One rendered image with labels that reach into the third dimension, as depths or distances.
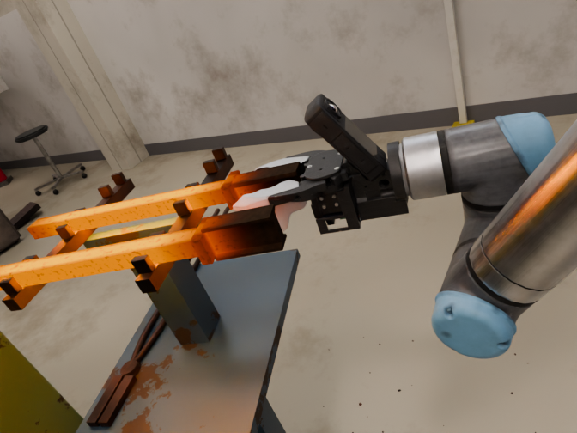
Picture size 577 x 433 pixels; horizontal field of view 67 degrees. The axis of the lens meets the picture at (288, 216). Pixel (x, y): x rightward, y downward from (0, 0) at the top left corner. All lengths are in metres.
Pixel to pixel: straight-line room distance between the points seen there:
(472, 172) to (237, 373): 0.45
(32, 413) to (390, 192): 0.72
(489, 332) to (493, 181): 0.16
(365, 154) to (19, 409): 0.72
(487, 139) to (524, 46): 2.29
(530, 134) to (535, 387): 1.07
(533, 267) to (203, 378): 0.51
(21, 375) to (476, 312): 0.75
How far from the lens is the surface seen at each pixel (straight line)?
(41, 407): 0.96
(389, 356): 1.58
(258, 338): 0.74
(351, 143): 0.49
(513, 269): 0.41
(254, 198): 0.53
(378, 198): 0.54
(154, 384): 0.78
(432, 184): 0.51
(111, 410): 0.78
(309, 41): 3.09
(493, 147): 0.50
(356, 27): 2.94
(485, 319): 0.44
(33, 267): 0.65
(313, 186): 0.50
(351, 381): 1.55
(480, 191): 0.52
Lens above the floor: 1.22
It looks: 30 degrees down
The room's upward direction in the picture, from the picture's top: 21 degrees counter-clockwise
